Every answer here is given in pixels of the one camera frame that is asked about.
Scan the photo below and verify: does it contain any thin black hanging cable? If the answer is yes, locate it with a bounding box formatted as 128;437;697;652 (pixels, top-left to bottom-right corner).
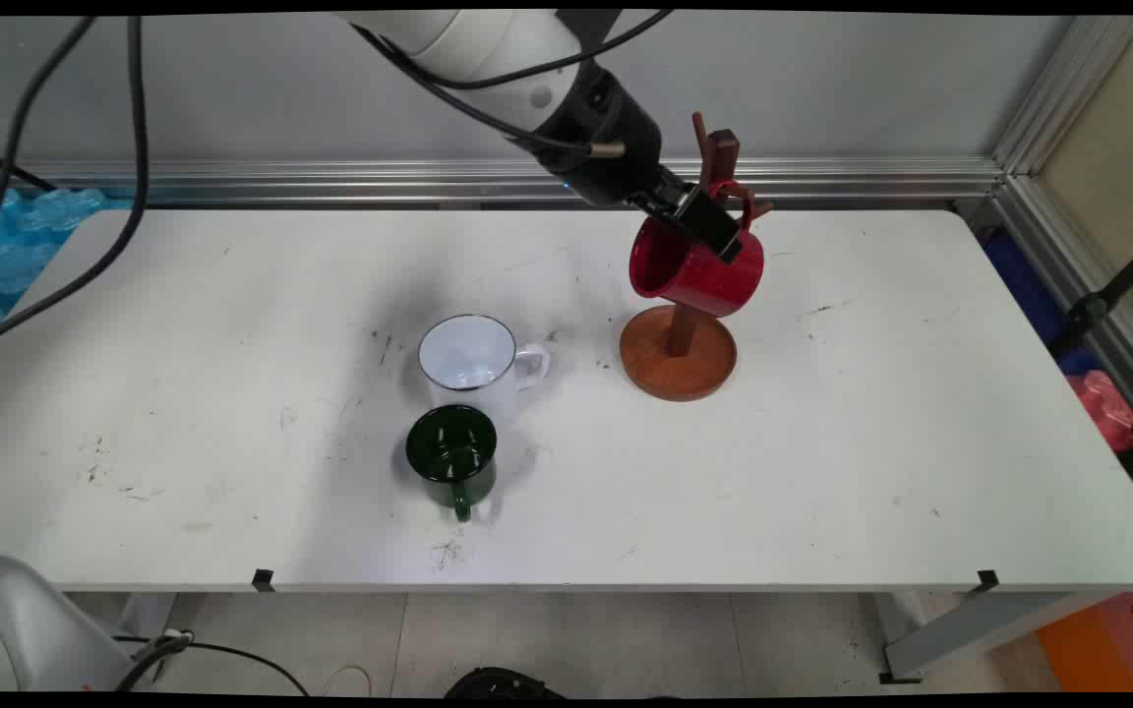
0;15;97;259

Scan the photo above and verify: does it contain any wooden mug tree stand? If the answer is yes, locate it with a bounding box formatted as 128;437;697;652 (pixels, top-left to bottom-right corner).
619;111;776;402

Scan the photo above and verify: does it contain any blue plastic bin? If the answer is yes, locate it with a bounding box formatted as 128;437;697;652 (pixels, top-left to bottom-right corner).
982;231;1099;375

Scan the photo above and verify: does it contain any black camera usb cable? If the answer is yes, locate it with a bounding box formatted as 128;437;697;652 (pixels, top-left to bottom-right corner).
397;10;676;91

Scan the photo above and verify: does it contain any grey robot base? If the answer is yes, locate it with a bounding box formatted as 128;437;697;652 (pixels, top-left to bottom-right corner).
0;554;135;692

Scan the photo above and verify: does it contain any black rod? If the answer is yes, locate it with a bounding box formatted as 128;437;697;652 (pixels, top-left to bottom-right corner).
0;141;58;193

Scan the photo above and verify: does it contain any blue bubble wrap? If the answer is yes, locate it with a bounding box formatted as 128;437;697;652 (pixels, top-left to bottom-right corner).
0;187;135;340

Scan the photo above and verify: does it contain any black gripper connector cable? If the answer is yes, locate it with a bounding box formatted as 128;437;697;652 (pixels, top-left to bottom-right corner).
348;22;628;160

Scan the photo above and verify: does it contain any aluminium side frame rail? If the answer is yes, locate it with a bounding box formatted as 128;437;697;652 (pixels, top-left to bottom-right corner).
991;15;1133;443

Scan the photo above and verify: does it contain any black round floor object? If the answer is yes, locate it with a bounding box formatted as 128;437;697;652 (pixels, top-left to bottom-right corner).
444;667;567;699

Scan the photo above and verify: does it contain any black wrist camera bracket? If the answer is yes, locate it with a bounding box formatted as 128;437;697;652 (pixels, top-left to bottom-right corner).
555;10;624;52

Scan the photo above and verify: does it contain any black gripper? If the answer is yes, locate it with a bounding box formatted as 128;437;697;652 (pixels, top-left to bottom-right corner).
512;61;745;264

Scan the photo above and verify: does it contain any dark green enamel mug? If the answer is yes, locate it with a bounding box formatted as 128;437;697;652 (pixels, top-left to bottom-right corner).
404;404;500;523

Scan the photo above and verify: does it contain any orange box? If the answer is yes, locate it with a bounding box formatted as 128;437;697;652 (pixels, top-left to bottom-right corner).
1034;590;1133;692

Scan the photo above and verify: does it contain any red ceramic mug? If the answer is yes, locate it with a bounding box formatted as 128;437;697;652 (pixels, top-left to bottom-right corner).
628;180;765;319

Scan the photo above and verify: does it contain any white enamel mug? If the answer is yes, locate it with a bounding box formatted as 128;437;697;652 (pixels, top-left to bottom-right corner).
417;314;552;426

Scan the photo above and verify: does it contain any black base cable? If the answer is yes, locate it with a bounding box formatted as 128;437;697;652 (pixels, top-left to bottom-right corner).
114;629;312;695

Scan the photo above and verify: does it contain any horizontal aluminium frame rail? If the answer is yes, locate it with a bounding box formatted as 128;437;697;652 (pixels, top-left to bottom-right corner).
0;157;1005;209

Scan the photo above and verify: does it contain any grey table leg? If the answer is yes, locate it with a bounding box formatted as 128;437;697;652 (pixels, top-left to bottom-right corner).
871;590;1118;684

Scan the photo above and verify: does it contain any black tripod stand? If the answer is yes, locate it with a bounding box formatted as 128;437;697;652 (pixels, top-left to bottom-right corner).
1048;226;1133;360

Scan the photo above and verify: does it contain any thick black hanging cable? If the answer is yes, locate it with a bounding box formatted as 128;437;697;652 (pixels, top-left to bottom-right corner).
0;15;149;357

